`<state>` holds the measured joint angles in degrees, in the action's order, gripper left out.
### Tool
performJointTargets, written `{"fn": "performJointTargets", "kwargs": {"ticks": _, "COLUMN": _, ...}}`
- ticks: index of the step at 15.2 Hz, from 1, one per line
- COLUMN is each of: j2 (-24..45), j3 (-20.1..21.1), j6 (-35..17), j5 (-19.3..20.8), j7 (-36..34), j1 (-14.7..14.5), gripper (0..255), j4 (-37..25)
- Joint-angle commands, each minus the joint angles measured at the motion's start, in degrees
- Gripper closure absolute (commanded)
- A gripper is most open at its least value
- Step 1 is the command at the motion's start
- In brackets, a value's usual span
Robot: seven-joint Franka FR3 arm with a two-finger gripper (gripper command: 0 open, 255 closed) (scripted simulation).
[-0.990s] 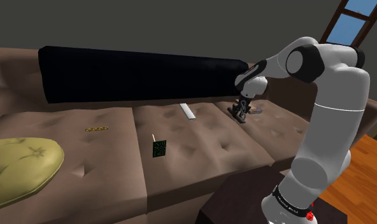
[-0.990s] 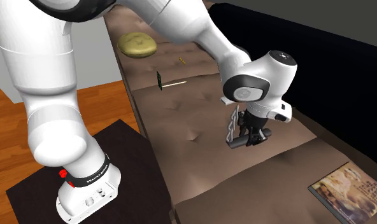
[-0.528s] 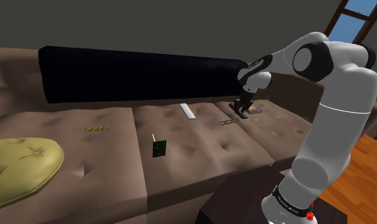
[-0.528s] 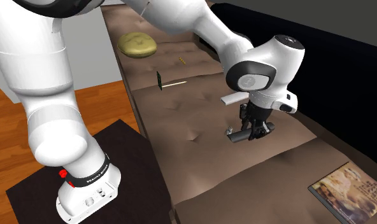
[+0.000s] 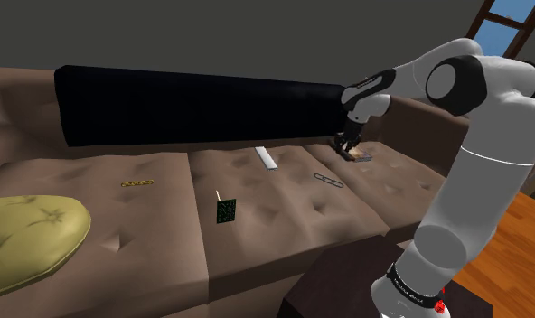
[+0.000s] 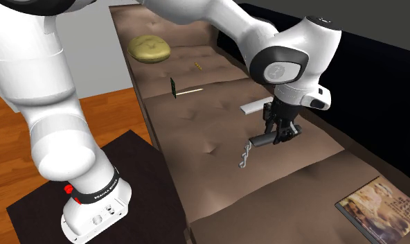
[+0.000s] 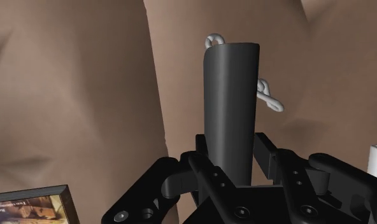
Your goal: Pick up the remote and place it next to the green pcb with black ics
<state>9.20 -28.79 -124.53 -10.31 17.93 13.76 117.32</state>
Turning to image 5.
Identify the white flat remote control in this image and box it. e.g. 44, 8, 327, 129
254, 145, 279, 173

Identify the tan grey flat tablet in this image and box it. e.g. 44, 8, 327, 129
343, 147, 374, 164

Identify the brown framed window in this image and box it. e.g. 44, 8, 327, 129
465, 0, 535, 61

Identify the brown tufted sofa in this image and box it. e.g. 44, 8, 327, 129
0, 65, 535, 318

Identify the gold chain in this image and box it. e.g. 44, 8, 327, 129
119, 178, 155, 188

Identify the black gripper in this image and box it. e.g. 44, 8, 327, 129
333, 118, 365, 154

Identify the long black bolster cushion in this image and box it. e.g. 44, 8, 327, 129
52, 64, 353, 149

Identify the green black patterned card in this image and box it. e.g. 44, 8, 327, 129
214, 189, 238, 225

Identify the yellow-green tufted cushion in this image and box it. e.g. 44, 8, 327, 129
0, 194, 93, 302

